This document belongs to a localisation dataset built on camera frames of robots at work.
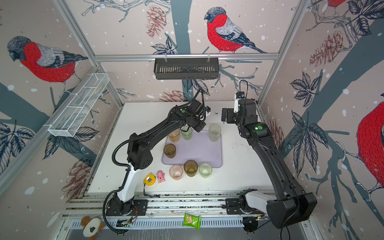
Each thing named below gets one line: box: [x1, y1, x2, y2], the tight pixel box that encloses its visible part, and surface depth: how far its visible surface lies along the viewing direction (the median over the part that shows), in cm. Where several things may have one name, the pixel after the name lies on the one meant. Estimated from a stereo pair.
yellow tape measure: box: [143, 172, 156, 186], surface depth 83 cm
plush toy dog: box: [80, 215, 105, 240], surface depth 69 cm
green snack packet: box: [183, 212, 202, 230], surface depth 70 cm
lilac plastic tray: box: [162, 130, 222, 168], surface depth 95 cm
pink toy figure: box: [156, 170, 166, 184], surface depth 84 cm
